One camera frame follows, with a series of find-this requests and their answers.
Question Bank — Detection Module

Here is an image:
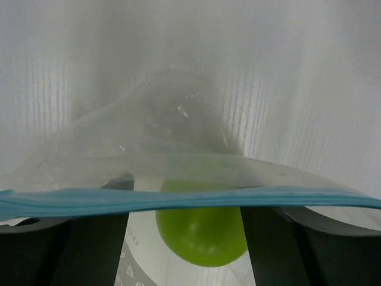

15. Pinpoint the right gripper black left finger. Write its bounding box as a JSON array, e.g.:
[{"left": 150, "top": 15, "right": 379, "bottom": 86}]
[{"left": 1, "top": 214, "right": 129, "bottom": 285}]

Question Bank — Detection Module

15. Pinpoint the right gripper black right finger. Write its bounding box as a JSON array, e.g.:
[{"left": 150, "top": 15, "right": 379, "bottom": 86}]
[{"left": 241, "top": 207, "right": 380, "bottom": 285}]

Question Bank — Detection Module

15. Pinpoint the green fake apple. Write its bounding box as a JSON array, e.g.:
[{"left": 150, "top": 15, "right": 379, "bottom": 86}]
[{"left": 155, "top": 154, "right": 248, "bottom": 268}]

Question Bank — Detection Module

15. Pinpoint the clear zip top bag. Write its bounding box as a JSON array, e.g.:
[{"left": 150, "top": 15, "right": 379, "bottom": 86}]
[{"left": 1, "top": 71, "right": 380, "bottom": 285}]

